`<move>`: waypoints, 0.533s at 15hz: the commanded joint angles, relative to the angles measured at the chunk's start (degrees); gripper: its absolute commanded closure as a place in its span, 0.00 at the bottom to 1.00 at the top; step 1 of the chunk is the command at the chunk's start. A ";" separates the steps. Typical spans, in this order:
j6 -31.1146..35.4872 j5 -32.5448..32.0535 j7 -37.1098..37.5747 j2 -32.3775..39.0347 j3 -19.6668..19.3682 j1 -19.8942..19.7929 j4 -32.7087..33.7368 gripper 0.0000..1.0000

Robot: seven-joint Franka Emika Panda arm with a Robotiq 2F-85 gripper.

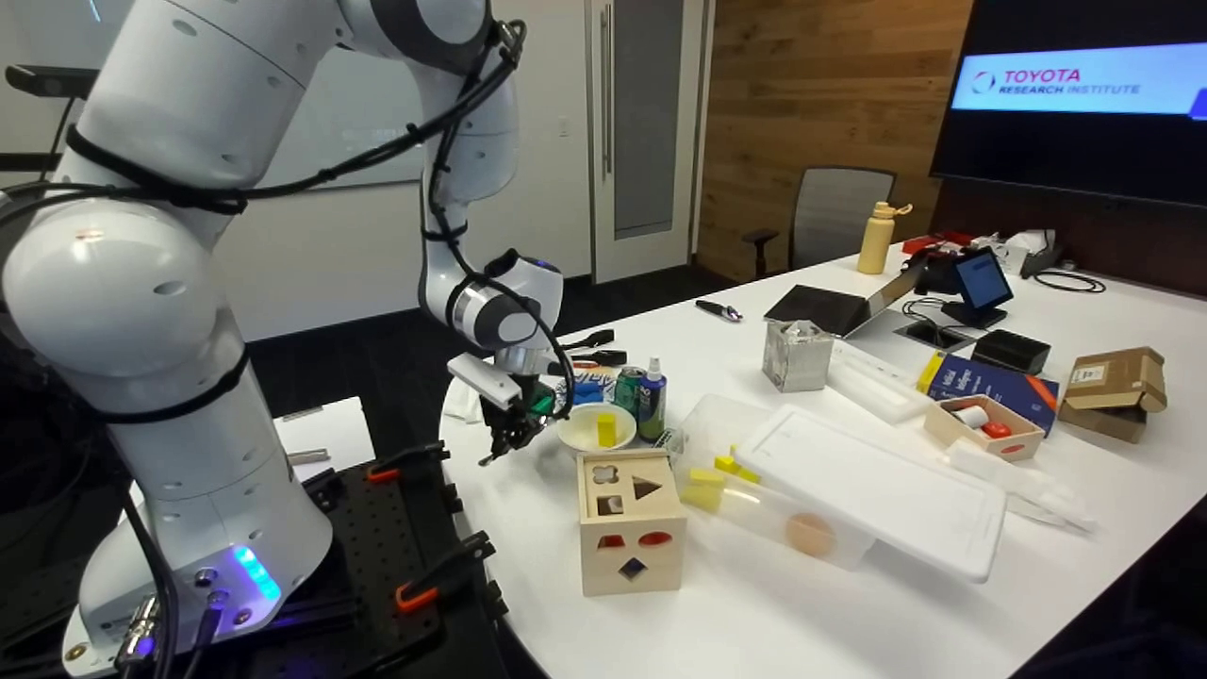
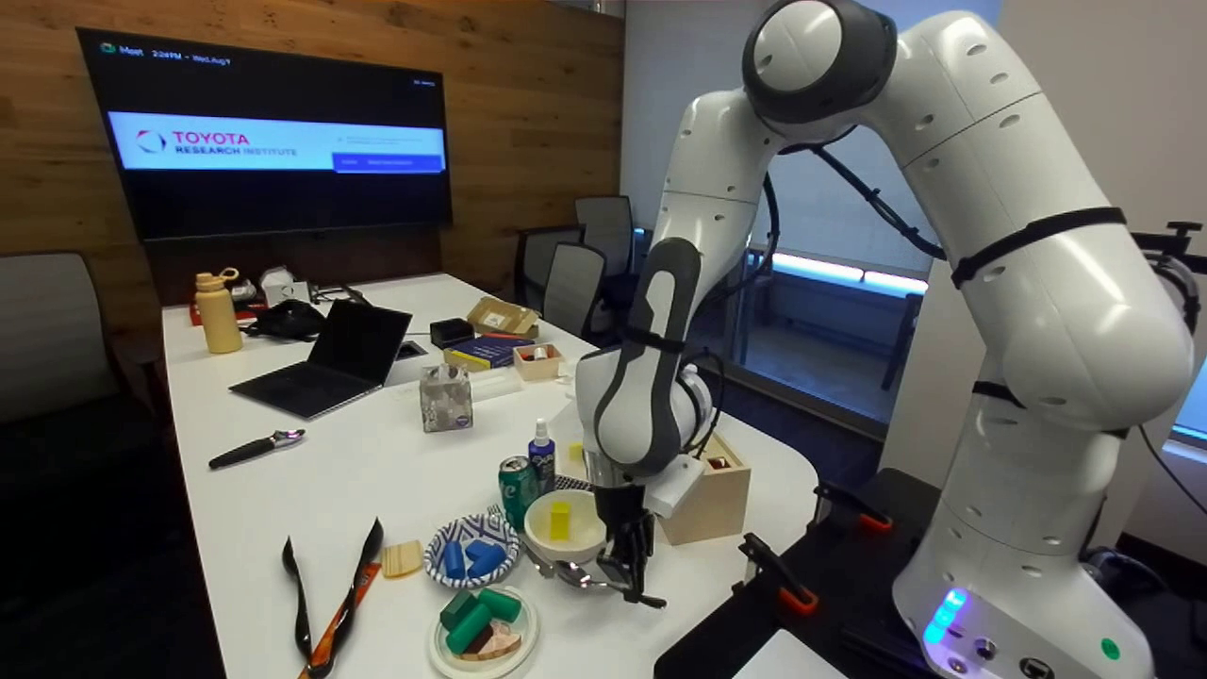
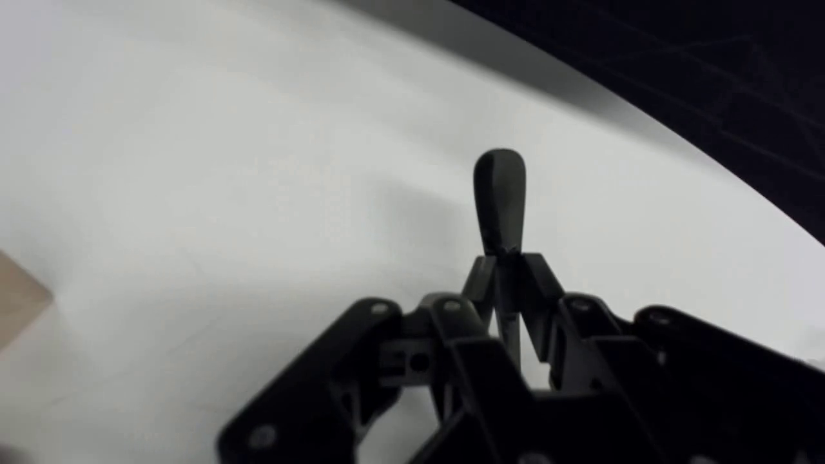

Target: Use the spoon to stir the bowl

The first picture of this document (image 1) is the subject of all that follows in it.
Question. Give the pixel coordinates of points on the black and orange tongs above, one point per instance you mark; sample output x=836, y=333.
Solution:
x=589, y=335

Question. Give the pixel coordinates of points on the white rounded object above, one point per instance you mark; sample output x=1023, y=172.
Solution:
x=1031, y=250

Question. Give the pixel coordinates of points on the black mounting board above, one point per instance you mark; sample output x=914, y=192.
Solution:
x=377, y=550

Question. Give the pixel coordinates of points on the small wooden tray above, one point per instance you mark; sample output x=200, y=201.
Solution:
x=1004, y=442

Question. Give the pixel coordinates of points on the black and orange clamp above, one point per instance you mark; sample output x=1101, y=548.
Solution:
x=440, y=576
x=402, y=465

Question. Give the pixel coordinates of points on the green soda can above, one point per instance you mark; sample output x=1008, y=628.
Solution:
x=630, y=402

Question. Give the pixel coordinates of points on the white door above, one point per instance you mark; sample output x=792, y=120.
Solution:
x=646, y=124

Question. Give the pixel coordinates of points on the grey chair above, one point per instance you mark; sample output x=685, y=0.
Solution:
x=836, y=212

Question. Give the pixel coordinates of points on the blue book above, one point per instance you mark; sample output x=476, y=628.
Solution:
x=994, y=381

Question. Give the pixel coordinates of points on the yellow bottle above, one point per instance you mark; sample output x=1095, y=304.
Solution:
x=877, y=240

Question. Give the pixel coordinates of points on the white bowl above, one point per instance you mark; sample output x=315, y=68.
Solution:
x=577, y=435

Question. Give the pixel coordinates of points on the black marker pen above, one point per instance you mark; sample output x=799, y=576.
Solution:
x=718, y=312

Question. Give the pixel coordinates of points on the small blue-capped bottle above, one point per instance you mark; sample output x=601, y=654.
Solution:
x=654, y=371

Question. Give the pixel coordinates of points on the wall-mounted TV screen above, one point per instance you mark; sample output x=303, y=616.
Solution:
x=1067, y=152

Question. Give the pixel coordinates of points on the cardboard box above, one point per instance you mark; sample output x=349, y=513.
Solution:
x=1114, y=377

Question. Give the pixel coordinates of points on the yellow block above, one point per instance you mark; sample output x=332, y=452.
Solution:
x=738, y=465
x=706, y=488
x=605, y=431

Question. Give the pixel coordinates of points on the small black box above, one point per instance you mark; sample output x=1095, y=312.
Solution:
x=1012, y=352

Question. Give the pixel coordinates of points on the orange round piece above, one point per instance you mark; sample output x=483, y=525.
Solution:
x=812, y=534

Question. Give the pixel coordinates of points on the blue patterned bowl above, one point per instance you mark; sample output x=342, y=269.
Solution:
x=589, y=388

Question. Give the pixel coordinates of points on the red object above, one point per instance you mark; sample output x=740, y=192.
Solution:
x=930, y=246

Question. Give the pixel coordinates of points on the clear plastic package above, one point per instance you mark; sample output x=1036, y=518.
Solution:
x=1018, y=483

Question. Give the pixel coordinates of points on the wooden shape sorter box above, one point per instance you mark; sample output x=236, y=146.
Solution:
x=628, y=550

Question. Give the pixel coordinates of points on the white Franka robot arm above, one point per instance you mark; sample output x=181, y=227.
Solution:
x=165, y=314

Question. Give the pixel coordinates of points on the white paper sheet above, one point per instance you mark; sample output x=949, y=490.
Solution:
x=325, y=435

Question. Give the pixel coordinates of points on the black camera on stand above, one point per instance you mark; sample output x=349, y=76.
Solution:
x=50, y=81

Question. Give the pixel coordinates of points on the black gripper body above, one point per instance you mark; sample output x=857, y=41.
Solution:
x=519, y=421

